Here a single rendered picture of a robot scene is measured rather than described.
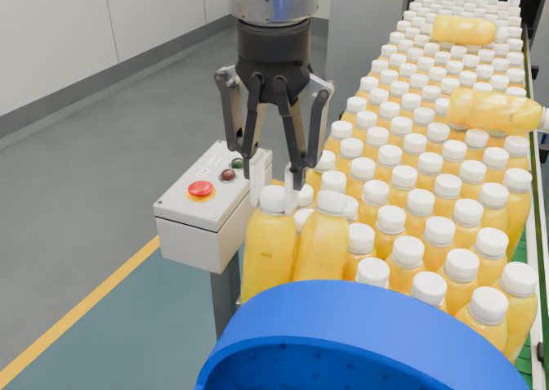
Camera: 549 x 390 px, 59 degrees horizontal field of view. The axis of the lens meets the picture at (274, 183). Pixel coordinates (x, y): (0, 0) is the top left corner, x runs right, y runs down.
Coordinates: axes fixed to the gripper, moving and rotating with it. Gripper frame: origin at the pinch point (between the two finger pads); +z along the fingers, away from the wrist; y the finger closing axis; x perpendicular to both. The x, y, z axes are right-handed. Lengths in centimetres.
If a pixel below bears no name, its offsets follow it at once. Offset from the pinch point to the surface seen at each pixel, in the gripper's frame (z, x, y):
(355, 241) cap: 9.2, 3.8, 10.0
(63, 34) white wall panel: 70, 201, -234
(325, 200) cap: 3.1, 3.1, 5.7
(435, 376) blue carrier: -6.1, -24.3, 21.1
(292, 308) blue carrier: -5.4, -21.9, 10.4
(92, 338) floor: 117, 37, -89
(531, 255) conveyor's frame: 27, 32, 37
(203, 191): 5.7, 2.1, -11.6
